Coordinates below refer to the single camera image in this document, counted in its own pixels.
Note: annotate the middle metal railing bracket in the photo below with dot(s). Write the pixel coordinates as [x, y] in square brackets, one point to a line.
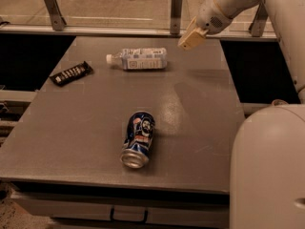
[176, 11]

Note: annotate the clear blue-label plastic bottle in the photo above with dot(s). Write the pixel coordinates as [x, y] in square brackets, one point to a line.
[134, 59]

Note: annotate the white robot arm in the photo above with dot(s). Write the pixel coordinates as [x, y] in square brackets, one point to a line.
[267, 174]

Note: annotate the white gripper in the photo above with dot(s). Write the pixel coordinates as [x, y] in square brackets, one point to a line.
[211, 17]

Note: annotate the grey drawer with black handle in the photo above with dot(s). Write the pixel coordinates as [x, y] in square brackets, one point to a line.
[91, 211]

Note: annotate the metal railing bracket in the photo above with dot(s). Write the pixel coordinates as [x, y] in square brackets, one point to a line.
[176, 11]
[257, 27]
[58, 22]

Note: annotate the left metal railing bracket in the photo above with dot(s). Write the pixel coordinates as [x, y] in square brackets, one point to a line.
[58, 22]

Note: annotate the metal railing base rail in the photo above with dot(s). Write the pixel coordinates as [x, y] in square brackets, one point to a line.
[120, 32]

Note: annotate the blue soda can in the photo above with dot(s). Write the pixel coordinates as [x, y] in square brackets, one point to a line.
[138, 141]

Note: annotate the black snack bar wrapper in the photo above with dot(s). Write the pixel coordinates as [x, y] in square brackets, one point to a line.
[69, 75]

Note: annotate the right metal railing bracket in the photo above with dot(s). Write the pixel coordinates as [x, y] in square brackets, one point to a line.
[257, 27]

